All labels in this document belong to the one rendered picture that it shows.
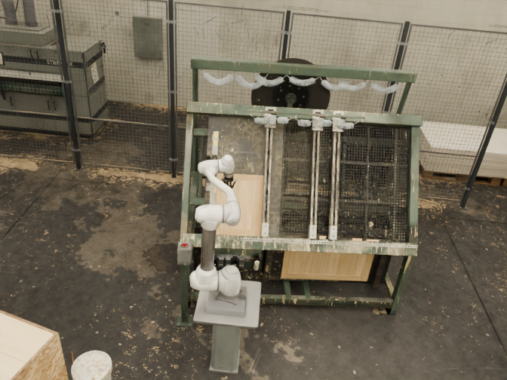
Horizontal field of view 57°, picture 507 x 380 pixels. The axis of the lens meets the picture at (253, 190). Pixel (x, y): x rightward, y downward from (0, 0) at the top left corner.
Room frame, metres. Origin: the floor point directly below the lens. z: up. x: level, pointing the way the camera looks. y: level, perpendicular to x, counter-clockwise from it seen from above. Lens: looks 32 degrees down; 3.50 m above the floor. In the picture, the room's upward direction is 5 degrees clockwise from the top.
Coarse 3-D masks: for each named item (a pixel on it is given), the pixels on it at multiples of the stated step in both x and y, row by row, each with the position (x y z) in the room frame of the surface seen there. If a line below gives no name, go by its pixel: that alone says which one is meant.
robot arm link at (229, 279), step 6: (222, 270) 2.73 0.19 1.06; (228, 270) 2.71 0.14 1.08; (234, 270) 2.73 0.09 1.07; (222, 276) 2.69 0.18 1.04; (228, 276) 2.68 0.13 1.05; (234, 276) 2.68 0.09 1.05; (240, 276) 2.73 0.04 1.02; (222, 282) 2.66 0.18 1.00; (228, 282) 2.66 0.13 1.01; (234, 282) 2.67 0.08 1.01; (240, 282) 2.71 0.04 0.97; (222, 288) 2.65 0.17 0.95; (228, 288) 2.65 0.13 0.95; (234, 288) 2.66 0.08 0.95; (228, 294) 2.65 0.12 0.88; (234, 294) 2.66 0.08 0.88
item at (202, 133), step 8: (200, 128) 3.99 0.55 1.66; (200, 136) 3.98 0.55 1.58; (288, 136) 4.03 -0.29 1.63; (296, 136) 4.04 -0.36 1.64; (320, 136) 4.06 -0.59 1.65; (328, 136) 4.07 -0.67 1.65; (328, 144) 4.09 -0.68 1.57; (376, 144) 4.08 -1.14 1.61; (200, 152) 3.87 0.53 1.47; (200, 160) 3.83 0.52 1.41; (344, 160) 3.98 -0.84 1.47; (344, 168) 3.93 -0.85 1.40; (200, 176) 3.74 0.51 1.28; (344, 176) 3.89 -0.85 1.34; (200, 184) 3.70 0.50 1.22; (200, 192) 3.66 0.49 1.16; (192, 200) 3.59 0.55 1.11; (200, 200) 3.60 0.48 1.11; (288, 208) 3.64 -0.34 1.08; (328, 208) 3.68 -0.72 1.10; (384, 208) 3.74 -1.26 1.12; (400, 208) 3.74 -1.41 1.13
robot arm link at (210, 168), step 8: (208, 160) 3.29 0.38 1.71; (216, 160) 3.29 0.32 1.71; (200, 168) 3.22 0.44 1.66; (208, 168) 3.20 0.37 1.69; (216, 168) 3.23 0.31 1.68; (208, 176) 3.14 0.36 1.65; (216, 184) 3.06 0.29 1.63; (224, 184) 3.04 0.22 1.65; (224, 192) 2.99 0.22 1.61; (232, 192) 2.95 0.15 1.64; (232, 200) 2.84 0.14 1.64
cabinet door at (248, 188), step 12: (240, 180) 3.70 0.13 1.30; (252, 180) 3.71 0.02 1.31; (216, 192) 3.61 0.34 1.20; (240, 192) 3.64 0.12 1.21; (252, 192) 3.65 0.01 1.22; (240, 204) 3.57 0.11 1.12; (252, 204) 3.58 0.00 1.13; (252, 216) 3.52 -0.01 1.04; (228, 228) 3.43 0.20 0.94; (240, 228) 3.45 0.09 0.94; (252, 228) 3.46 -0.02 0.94
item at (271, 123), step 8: (272, 120) 3.86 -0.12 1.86; (272, 128) 3.96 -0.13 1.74; (264, 160) 3.84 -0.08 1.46; (264, 168) 3.77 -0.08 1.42; (264, 176) 3.70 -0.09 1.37; (264, 184) 3.66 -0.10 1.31; (264, 192) 3.61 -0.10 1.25; (264, 200) 3.57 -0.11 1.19; (264, 208) 3.53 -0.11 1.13; (264, 216) 3.49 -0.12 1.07; (264, 224) 3.45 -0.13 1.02; (264, 232) 3.40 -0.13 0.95
